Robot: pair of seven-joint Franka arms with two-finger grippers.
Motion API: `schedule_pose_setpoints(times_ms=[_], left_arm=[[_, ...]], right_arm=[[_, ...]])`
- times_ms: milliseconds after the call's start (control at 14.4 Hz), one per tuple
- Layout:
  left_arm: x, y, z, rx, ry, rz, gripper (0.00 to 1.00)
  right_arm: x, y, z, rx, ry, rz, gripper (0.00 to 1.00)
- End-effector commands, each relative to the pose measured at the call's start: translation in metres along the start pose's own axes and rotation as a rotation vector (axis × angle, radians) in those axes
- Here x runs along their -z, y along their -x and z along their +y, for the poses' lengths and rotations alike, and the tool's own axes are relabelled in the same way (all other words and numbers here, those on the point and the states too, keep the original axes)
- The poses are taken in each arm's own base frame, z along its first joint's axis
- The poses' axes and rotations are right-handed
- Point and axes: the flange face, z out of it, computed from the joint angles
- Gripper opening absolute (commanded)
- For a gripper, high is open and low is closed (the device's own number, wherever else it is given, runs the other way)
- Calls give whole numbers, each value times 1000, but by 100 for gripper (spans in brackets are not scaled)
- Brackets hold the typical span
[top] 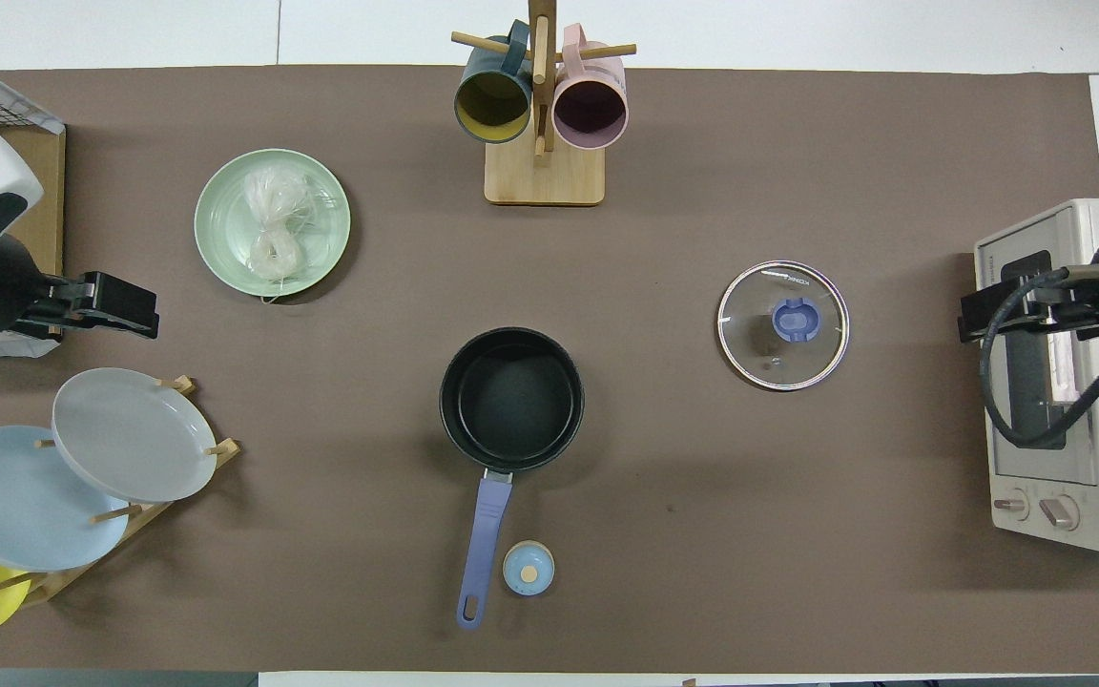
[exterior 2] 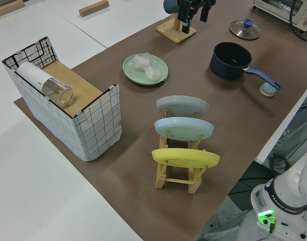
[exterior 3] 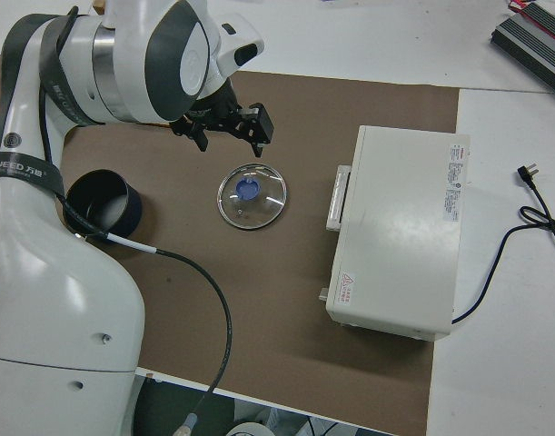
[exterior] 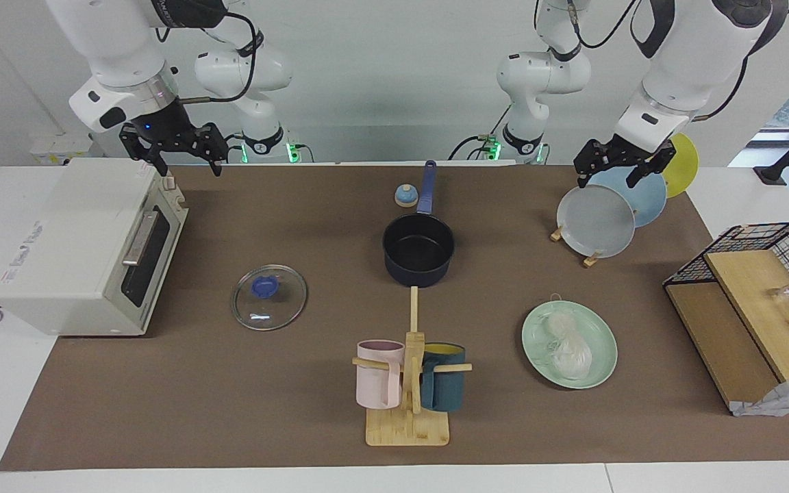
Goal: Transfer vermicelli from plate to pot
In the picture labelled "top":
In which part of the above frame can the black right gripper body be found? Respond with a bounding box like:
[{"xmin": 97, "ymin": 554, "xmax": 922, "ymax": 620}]
[{"xmin": 958, "ymin": 275, "xmax": 1099, "ymax": 344}]

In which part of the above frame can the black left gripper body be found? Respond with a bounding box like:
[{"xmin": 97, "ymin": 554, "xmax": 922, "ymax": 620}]
[{"xmin": 34, "ymin": 272, "xmax": 160, "ymax": 341}]

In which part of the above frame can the glass lid with blue knob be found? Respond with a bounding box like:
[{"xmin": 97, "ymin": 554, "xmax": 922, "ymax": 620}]
[{"xmin": 716, "ymin": 260, "xmax": 851, "ymax": 392}]

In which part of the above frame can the pale green plate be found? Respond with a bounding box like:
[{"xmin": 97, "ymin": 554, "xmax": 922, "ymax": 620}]
[{"xmin": 194, "ymin": 148, "xmax": 352, "ymax": 299}]

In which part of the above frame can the grey plate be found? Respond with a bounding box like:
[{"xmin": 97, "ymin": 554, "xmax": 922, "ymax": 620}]
[{"xmin": 52, "ymin": 367, "xmax": 218, "ymax": 504}]

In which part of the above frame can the light blue plate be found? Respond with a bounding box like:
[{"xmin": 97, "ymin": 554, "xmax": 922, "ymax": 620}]
[{"xmin": 0, "ymin": 425, "xmax": 131, "ymax": 573}]

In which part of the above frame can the wooden plate rack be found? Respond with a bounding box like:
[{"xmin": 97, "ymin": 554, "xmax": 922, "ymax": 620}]
[{"xmin": 0, "ymin": 375, "xmax": 243, "ymax": 607}]

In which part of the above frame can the brown table mat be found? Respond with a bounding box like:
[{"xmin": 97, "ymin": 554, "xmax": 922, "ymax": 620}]
[{"xmin": 0, "ymin": 65, "xmax": 1099, "ymax": 674}]

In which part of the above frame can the teal mug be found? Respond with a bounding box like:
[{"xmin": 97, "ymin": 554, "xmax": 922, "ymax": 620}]
[{"xmin": 454, "ymin": 21, "xmax": 534, "ymax": 145}]

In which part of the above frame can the wooden mug tree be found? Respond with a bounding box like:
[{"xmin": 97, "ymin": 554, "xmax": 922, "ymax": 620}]
[{"xmin": 451, "ymin": 0, "xmax": 637, "ymax": 207}]

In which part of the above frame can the pink mug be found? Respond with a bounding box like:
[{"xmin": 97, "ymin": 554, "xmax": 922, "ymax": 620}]
[{"xmin": 552, "ymin": 24, "xmax": 629, "ymax": 151}]

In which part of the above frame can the small blue round timer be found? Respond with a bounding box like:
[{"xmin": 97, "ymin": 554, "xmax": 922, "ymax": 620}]
[{"xmin": 502, "ymin": 540, "xmax": 556, "ymax": 597}]

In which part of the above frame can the wooden shelf with wire basket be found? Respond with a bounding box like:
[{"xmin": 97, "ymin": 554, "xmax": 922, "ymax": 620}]
[{"xmin": 0, "ymin": 72, "xmax": 67, "ymax": 359}]

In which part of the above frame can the dark pot with blue handle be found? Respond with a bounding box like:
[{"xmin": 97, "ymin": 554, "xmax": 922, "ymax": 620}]
[{"xmin": 439, "ymin": 327, "xmax": 586, "ymax": 631}]

